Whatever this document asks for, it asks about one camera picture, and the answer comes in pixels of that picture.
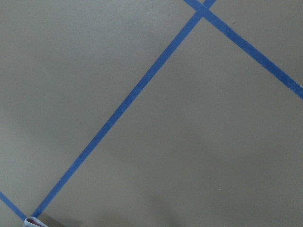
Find pink and grey towel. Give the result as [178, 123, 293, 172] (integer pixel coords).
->
[22, 217, 48, 227]

